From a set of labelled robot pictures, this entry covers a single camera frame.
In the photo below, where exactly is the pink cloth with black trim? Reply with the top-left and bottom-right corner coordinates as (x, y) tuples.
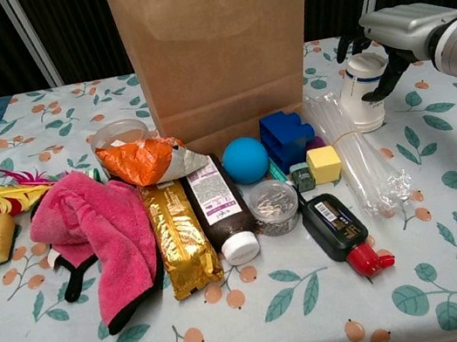
(20, 158), (176, 342)

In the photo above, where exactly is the small green box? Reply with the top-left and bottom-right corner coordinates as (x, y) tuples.
(288, 160), (317, 195)

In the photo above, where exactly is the brown paper bag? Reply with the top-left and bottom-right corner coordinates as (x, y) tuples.
(103, 0), (338, 168)

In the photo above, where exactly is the black bottle with red cap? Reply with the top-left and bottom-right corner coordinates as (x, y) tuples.
(297, 182), (399, 289)

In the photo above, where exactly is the blue ball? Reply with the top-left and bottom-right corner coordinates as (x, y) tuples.
(218, 133), (274, 189)

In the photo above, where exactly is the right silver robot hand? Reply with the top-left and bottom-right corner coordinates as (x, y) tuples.
(328, 0), (457, 108)

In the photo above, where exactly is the clear tub of paper clips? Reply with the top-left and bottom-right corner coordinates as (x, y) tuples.
(244, 174), (304, 241)

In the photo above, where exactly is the orange foil snack bag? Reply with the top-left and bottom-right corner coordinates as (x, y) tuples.
(94, 126), (212, 195)

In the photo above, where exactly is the clear jar with amber contents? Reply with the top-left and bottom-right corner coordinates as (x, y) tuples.
(87, 114), (157, 177)

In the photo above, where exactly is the gold foil package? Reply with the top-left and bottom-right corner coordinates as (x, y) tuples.
(138, 173), (228, 305)

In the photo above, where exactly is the brown bottle with white cap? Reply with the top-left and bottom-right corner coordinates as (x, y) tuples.
(176, 147), (265, 274)

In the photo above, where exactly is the yellow foam cube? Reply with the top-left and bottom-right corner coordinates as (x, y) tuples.
(304, 143), (345, 187)

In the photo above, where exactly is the blue plastic building block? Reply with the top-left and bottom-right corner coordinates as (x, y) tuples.
(256, 106), (322, 178)

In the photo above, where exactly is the white paper cup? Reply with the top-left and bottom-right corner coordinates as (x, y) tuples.
(331, 47), (401, 137)

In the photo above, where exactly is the floral tablecloth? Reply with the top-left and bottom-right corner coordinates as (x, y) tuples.
(0, 15), (457, 342)

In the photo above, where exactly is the clear plastic cup stack sleeve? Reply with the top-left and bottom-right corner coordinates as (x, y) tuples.
(298, 79), (418, 226)

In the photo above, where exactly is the small purple block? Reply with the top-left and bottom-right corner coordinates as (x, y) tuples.
(303, 134), (326, 153)

